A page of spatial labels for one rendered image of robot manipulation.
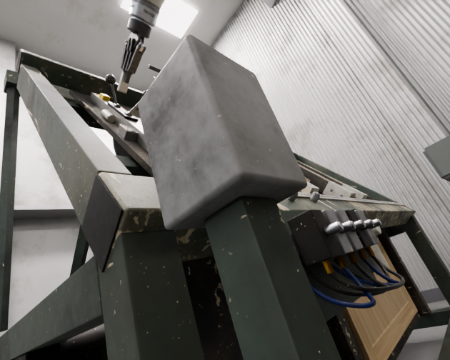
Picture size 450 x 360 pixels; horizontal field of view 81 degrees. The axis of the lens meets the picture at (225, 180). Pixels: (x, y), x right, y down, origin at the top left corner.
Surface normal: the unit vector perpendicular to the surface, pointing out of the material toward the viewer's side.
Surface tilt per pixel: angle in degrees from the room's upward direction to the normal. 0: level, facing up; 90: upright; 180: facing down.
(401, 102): 90
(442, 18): 90
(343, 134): 90
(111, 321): 90
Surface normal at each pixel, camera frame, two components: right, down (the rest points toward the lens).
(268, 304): -0.69, -0.08
